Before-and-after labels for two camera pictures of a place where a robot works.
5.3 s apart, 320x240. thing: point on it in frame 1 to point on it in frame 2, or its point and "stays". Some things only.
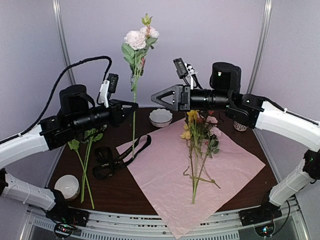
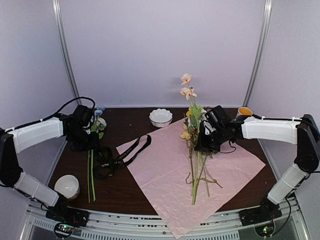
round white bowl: [68, 185] stays
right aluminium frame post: [266, 19] stays
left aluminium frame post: [58, 14] stays
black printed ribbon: [106, 163] stays
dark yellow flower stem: [202, 172] to [203, 178]
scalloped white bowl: [160, 117] stays
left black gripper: [117, 116] to [94, 144]
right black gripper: [181, 101] to [203, 146]
